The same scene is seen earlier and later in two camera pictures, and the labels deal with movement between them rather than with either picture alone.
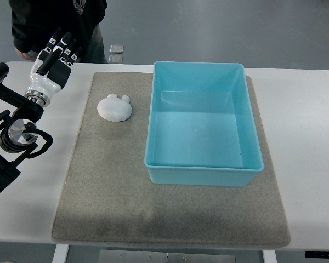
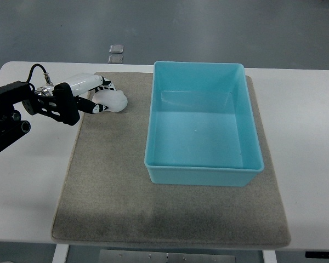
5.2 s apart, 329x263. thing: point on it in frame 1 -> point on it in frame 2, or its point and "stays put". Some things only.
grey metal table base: (142, 256) stays put
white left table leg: (61, 253) stays put
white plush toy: (114, 109) -> (116, 101)
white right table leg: (269, 256) stays put
